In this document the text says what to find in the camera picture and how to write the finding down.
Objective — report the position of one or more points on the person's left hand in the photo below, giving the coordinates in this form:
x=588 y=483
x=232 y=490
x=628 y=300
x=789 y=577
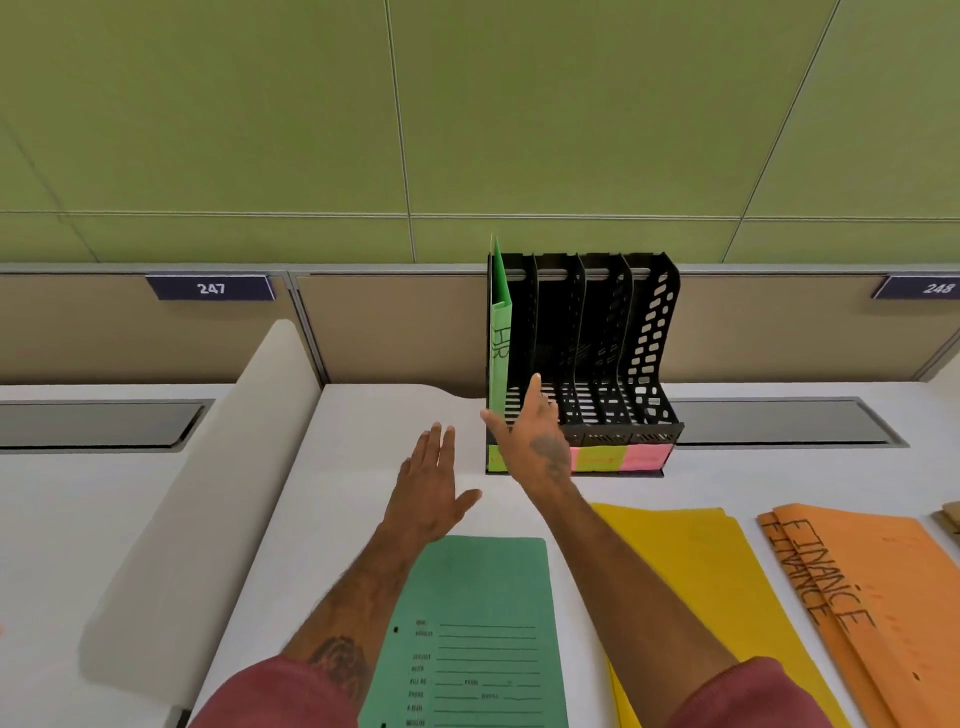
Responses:
x=424 y=495

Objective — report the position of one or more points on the person's left thumb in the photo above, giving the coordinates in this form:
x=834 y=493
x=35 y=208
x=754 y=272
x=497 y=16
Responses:
x=469 y=502

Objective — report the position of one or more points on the bright green paper folder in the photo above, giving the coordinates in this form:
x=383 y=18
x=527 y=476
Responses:
x=499 y=337

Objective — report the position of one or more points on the maroon left shirt sleeve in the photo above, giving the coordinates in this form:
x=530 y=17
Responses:
x=277 y=697

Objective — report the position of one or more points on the maroon right shirt sleeve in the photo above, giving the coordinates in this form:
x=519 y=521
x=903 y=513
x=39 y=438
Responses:
x=750 y=697

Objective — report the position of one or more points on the tan file folder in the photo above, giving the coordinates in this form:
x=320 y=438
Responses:
x=949 y=521

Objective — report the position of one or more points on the teal printed file folder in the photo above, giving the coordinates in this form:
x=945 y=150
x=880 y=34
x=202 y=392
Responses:
x=487 y=600

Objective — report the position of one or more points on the person's left forearm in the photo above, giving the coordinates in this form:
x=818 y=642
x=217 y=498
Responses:
x=367 y=600

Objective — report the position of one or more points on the yellow file folder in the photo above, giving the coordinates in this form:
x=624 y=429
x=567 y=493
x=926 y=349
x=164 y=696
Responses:
x=697 y=570

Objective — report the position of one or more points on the person's right forearm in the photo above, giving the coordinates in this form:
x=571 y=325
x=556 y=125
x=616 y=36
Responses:
x=622 y=585

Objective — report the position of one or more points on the black plastic file organizer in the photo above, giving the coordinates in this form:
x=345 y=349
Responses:
x=600 y=337

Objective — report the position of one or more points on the green sticky label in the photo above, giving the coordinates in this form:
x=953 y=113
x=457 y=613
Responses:
x=496 y=459

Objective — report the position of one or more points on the white desk divider panel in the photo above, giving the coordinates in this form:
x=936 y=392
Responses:
x=217 y=487

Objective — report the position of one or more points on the maroon shirt sleeve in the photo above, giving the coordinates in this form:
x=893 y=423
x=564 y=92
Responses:
x=277 y=697
x=750 y=697

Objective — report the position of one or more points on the beige partition panel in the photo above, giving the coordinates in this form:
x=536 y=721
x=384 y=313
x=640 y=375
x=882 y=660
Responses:
x=112 y=337
x=390 y=330

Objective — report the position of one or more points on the orange handwritten file folder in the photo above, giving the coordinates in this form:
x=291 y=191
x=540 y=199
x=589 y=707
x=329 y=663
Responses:
x=892 y=585
x=806 y=600

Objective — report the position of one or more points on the person's left middle finger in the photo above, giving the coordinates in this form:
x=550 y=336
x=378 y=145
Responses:
x=433 y=450

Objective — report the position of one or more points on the person's right hand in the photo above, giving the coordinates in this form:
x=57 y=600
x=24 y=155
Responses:
x=536 y=450

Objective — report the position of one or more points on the dark blue number plate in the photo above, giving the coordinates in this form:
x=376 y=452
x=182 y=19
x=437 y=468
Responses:
x=921 y=287
x=211 y=288

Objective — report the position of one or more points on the person's right thumb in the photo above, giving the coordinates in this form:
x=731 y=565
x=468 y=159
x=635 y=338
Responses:
x=495 y=426

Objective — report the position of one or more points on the pink sticky label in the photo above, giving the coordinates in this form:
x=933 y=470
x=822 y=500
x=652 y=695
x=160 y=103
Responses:
x=646 y=457

